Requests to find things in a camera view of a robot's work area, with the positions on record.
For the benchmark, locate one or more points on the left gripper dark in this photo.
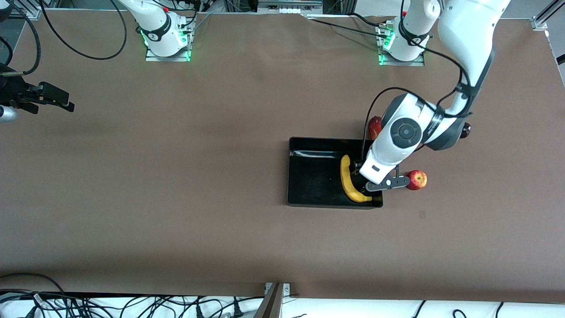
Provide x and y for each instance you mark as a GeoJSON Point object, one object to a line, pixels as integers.
{"type": "Point", "coordinates": [358, 180]}

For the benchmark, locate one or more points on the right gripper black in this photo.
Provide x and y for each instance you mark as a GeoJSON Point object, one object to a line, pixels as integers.
{"type": "Point", "coordinates": [18, 98]}

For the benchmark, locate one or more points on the yellow banana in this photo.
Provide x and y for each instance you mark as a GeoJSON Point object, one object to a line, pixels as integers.
{"type": "Point", "coordinates": [346, 181]}

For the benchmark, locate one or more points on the black plastic tray box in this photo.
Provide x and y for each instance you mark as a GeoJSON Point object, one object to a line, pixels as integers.
{"type": "Point", "coordinates": [313, 176]}

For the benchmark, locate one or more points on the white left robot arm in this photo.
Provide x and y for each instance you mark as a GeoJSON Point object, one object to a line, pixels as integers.
{"type": "Point", "coordinates": [468, 26]}

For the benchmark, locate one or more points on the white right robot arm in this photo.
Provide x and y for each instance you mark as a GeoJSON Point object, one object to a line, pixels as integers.
{"type": "Point", "coordinates": [159, 26]}

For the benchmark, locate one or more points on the metal connector box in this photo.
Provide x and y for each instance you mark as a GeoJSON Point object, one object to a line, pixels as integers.
{"type": "Point", "coordinates": [289, 5]}

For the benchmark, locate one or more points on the red yellow mango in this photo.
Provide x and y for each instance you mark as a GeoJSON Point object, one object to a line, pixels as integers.
{"type": "Point", "coordinates": [375, 126]}

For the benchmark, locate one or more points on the red apple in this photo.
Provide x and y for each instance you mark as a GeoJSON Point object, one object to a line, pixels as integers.
{"type": "Point", "coordinates": [418, 180]}

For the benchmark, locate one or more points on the dark purple eggplant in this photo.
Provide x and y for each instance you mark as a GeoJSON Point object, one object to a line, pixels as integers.
{"type": "Point", "coordinates": [466, 130]}

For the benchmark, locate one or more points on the aluminium profile bar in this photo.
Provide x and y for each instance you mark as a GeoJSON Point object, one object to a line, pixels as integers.
{"type": "Point", "coordinates": [270, 304]}

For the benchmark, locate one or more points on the black power plug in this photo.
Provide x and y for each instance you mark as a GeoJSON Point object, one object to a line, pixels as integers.
{"type": "Point", "coordinates": [198, 311]}
{"type": "Point", "coordinates": [237, 309]}

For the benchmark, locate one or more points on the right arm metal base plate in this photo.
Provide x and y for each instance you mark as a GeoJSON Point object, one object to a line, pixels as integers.
{"type": "Point", "coordinates": [152, 55]}

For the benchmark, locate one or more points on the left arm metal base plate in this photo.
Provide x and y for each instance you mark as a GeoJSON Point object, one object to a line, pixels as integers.
{"type": "Point", "coordinates": [415, 62]}

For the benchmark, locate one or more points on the metal corner bracket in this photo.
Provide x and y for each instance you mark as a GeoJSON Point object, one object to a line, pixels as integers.
{"type": "Point", "coordinates": [287, 289]}

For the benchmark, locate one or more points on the aluminium frame corner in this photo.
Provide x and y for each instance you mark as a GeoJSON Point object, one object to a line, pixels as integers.
{"type": "Point", "coordinates": [539, 23]}

